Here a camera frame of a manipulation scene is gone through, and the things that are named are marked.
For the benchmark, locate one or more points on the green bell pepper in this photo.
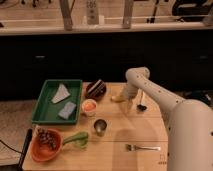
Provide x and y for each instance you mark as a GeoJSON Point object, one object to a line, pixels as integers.
{"type": "Point", "coordinates": [80, 139]}

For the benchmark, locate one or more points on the white cup with orange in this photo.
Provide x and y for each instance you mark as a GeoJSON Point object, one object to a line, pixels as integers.
{"type": "Point", "coordinates": [89, 107]}

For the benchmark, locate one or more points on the white triangular cloth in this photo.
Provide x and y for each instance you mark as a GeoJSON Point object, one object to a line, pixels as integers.
{"type": "Point", "coordinates": [61, 94]}

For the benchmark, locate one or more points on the black bar at table edge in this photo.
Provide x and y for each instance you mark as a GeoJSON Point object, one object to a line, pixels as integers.
{"type": "Point", "coordinates": [27, 141]}

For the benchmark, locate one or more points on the green plastic tray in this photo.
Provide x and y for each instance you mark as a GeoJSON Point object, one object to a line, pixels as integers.
{"type": "Point", "coordinates": [46, 112]}

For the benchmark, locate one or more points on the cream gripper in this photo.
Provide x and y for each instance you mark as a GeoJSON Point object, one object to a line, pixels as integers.
{"type": "Point", "coordinates": [128, 105]}

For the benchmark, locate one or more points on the dark grapes bunch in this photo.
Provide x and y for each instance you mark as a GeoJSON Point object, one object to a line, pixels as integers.
{"type": "Point", "coordinates": [45, 137]}

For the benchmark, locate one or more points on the silver fork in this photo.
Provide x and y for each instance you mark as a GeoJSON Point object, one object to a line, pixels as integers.
{"type": "Point", "coordinates": [131, 147]}

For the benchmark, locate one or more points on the small metal cup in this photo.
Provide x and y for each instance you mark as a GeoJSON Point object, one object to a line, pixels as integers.
{"type": "Point", "coordinates": [100, 126]}

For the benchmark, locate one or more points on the yellow banana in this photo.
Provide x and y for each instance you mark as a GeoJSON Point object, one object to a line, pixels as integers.
{"type": "Point", "coordinates": [118, 98]}

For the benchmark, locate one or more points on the chocolate cake slice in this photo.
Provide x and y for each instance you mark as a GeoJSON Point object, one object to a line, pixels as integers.
{"type": "Point", "coordinates": [96, 90]}

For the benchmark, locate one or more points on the orange bowl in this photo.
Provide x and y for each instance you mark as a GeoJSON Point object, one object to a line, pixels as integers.
{"type": "Point", "coordinates": [43, 153]}

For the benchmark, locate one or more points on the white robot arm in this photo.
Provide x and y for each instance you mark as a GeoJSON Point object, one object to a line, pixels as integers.
{"type": "Point", "coordinates": [189, 123]}

